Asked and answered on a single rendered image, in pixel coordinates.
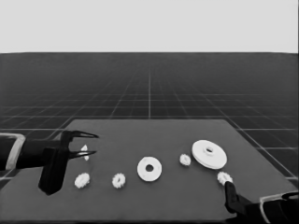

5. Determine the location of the white round carrier with pins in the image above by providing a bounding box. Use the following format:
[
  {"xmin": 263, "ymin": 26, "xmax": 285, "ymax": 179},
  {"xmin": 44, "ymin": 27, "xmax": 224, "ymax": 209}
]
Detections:
[{"xmin": 136, "ymin": 156, "xmax": 164, "ymax": 183}]

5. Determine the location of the small white T-shaped piece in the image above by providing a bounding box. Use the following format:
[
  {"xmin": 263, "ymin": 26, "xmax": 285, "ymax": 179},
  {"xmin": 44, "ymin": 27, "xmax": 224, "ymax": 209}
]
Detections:
[{"xmin": 79, "ymin": 144, "xmax": 91, "ymax": 161}]

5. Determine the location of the white toothed gear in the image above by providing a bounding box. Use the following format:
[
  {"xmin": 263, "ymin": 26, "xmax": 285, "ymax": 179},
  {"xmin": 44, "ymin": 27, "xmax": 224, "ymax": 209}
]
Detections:
[
  {"xmin": 217, "ymin": 171, "xmax": 234, "ymax": 187},
  {"xmin": 178, "ymin": 153, "xmax": 192, "ymax": 167},
  {"xmin": 111, "ymin": 173, "xmax": 127, "ymax": 189},
  {"xmin": 74, "ymin": 172, "xmax": 92, "ymax": 189}
]

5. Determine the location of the large thick white disc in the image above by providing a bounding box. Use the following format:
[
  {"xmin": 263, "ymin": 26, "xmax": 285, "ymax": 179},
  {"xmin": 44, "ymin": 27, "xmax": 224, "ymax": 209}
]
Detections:
[{"xmin": 191, "ymin": 139, "xmax": 228, "ymax": 171}]

